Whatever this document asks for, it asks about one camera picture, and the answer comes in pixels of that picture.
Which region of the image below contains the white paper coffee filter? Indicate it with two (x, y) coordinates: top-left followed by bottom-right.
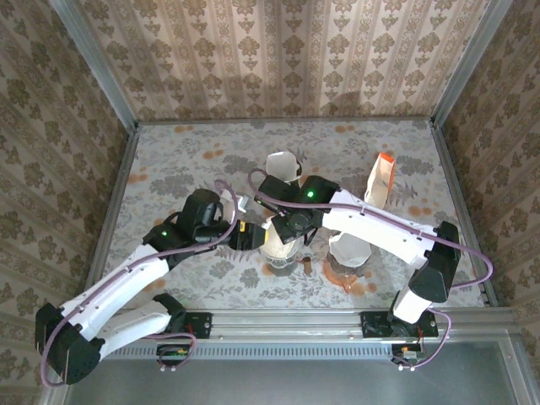
(328, 232), (372, 267)
(264, 151), (301, 183)
(259, 225), (303, 259)

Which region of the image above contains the clear plastic coffee dripper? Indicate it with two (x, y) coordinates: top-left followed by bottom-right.
(260, 252), (301, 273)

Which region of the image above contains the grey server with brown handle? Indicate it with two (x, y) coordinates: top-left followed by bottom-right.
(267, 256), (314, 278)

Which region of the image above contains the orange glass coffee server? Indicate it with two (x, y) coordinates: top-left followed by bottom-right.
(322, 261), (369, 293)

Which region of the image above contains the orange white filter pack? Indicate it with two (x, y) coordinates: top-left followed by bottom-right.
(363, 152), (397, 208)

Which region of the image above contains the floral patterned tablecloth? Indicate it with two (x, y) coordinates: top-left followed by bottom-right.
(100, 120), (486, 311)

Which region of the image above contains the grey metal cabinet top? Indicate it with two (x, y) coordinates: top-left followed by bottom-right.
(40, 328), (540, 405)

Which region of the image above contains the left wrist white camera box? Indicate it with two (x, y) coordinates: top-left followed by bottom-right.
(219, 188), (251, 224)

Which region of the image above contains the aluminium table edge rail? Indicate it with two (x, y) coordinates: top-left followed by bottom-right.
(429, 121), (500, 307)
(82, 124), (140, 300)

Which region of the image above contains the wide aluminium base rail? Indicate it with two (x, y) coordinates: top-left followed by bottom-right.
(100, 309), (519, 341)

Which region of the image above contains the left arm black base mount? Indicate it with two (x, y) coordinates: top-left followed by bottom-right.
(168, 310), (212, 339)

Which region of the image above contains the perforated grey cable duct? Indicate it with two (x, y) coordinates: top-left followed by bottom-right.
(105, 341), (396, 360)

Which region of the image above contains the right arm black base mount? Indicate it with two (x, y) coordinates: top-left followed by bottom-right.
(360, 310), (439, 338)

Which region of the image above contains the aluminium frame post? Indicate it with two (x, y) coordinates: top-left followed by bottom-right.
(49, 0), (140, 132)
(430, 0), (514, 127)

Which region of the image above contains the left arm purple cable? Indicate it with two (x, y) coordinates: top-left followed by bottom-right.
(40, 179), (250, 387)

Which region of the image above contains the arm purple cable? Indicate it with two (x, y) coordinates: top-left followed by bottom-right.
(247, 168), (494, 372)
(40, 179), (250, 387)

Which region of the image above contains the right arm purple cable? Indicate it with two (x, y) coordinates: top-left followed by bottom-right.
(247, 168), (494, 372)

